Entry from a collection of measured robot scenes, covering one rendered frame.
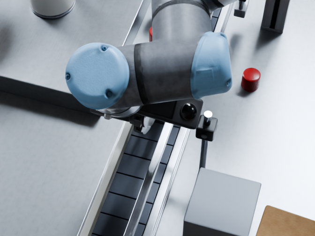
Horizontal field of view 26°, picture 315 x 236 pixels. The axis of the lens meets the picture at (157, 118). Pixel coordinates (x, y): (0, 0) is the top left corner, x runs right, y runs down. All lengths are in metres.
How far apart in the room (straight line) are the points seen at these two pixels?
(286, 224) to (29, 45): 0.67
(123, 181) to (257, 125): 0.28
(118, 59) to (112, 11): 0.57
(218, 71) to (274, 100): 0.50
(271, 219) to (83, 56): 0.29
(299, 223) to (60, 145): 0.53
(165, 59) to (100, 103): 0.09
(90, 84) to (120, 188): 0.36
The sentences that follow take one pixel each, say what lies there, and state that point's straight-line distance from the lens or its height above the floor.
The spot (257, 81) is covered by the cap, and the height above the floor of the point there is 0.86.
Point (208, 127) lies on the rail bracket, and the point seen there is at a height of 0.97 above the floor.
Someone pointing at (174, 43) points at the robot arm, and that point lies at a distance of 0.81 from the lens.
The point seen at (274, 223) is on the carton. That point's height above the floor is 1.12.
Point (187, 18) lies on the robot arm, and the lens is 0.83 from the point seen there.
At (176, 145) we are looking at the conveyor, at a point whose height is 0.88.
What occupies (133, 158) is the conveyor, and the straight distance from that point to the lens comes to 1.14.
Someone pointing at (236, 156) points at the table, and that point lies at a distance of 1.21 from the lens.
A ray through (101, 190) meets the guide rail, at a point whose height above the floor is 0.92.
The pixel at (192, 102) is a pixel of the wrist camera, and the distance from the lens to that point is 0.99.
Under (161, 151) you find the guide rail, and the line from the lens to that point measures 1.05.
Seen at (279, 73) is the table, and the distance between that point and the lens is 1.33.
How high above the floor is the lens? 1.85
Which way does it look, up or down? 55 degrees down
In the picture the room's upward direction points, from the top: straight up
